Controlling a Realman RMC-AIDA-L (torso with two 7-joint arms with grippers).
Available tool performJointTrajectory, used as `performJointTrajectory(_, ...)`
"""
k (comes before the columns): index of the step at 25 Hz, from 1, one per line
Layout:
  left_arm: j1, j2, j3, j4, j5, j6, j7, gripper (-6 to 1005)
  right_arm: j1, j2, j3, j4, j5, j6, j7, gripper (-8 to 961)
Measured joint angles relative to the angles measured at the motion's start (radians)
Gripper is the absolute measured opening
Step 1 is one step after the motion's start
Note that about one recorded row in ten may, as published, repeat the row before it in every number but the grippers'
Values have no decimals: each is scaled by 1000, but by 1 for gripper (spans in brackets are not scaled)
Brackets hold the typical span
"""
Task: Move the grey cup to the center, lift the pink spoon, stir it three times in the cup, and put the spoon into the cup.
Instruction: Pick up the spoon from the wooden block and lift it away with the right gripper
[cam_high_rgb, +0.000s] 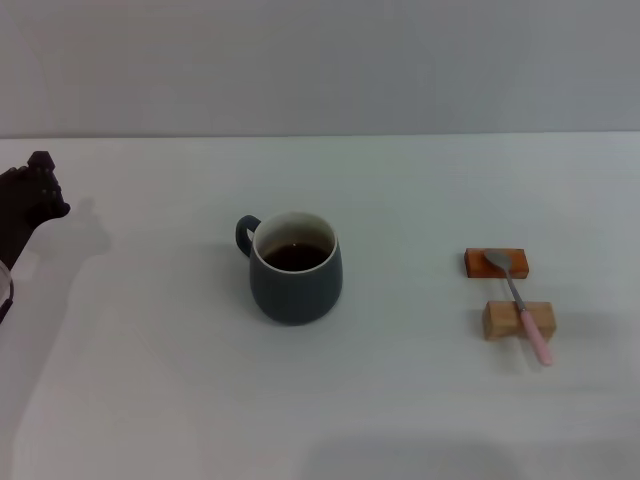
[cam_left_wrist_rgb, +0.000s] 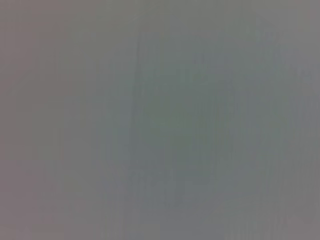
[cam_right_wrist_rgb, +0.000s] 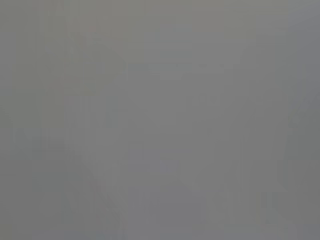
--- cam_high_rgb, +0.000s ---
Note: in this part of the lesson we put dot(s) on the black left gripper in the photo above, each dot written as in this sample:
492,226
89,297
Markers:
12,225

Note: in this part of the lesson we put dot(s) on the dark coffee liquid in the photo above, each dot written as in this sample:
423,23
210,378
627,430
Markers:
297,257

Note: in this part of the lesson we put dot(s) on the dark grey ceramic mug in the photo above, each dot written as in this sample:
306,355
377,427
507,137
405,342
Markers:
295,300

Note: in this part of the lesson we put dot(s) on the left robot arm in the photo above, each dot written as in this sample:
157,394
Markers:
4,300

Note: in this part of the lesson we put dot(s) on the dark brown wooden block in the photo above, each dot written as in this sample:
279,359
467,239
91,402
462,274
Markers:
475,265

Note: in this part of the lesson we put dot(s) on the light wooden arch block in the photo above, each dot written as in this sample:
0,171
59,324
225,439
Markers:
500,320

